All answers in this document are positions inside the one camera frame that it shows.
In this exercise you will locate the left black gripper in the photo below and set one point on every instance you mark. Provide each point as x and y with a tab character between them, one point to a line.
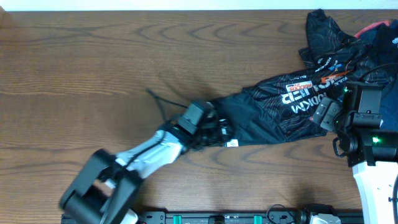
216	130

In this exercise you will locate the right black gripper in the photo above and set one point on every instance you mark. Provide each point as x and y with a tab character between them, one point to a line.
333	109

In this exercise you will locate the black printed cycling jersey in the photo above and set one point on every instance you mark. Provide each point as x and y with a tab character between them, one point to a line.
278	109

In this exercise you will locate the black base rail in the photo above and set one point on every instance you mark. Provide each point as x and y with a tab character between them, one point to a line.
206	218

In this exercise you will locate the red garment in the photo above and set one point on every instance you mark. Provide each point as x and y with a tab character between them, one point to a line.
372	26

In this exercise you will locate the navy blue garment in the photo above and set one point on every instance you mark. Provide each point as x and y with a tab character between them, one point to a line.
384	51

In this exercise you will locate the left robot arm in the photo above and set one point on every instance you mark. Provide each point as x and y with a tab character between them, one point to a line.
108	184

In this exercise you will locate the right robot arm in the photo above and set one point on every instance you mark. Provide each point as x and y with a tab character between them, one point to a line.
371	152

